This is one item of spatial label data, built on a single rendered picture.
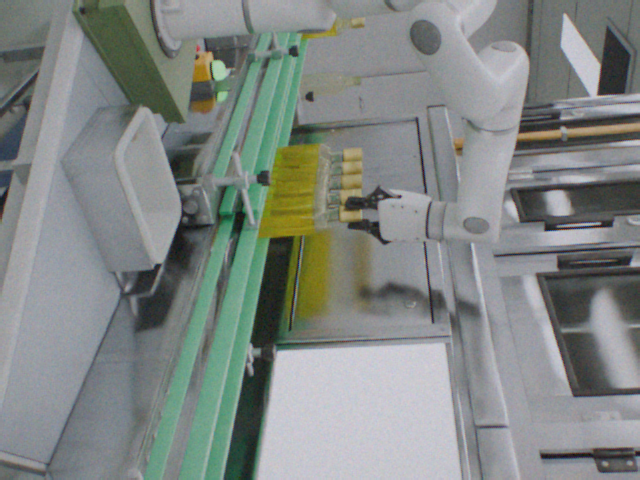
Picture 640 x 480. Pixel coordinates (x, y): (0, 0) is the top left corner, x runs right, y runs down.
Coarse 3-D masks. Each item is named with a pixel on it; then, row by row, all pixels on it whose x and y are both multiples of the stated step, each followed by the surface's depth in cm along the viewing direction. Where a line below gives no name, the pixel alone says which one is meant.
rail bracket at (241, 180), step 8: (232, 152) 117; (240, 168) 118; (208, 176) 121; (240, 176) 119; (248, 176) 120; (256, 176) 119; (264, 176) 119; (208, 184) 120; (216, 184) 120; (224, 184) 120; (232, 184) 120; (240, 184) 120; (248, 184) 120; (264, 184) 120; (248, 200) 123; (248, 208) 124; (248, 216) 125; (248, 224) 126; (256, 224) 126
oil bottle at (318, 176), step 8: (272, 176) 144; (280, 176) 143; (288, 176) 143; (296, 176) 142; (304, 176) 142; (312, 176) 141; (320, 176) 141; (328, 176) 142; (272, 184) 141; (280, 184) 141; (288, 184) 141; (296, 184) 140; (328, 184) 141
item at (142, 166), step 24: (144, 120) 109; (120, 144) 97; (144, 144) 112; (120, 168) 96; (144, 168) 115; (168, 168) 116; (144, 192) 118; (168, 192) 118; (144, 216) 119; (168, 216) 119; (144, 240) 105; (168, 240) 113
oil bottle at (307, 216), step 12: (276, 204) 135; (288, 204) 134; (300, 204) 134; (312, 204) 133; (324, 204) 133; (264, 216) 132; (276, 216) 132; (288, 216) 132; (300, 216) 131; (312, 216) 131; (324, 216) 132; (264, 228) 134; (276, 228) 133; (288, 228) 133; (300, 228) 133; (312, 228) 133; (324, 228) 133
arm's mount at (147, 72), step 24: (96, 0) 104; (120, 0) 102; (144, 0) 110; (96, 24) 106; (120, 24) 106; (144, 24) 109; (96, 48) 110; (120, 48) 110; (144, 48) 110; (168, 48) 119; (192, 48) 134; (120, 72) 116; (144, 72) 116; (168, 72) 120; (192, 72) 134; (144, 96) 122; (168, 96) 121; (168, 120) 128
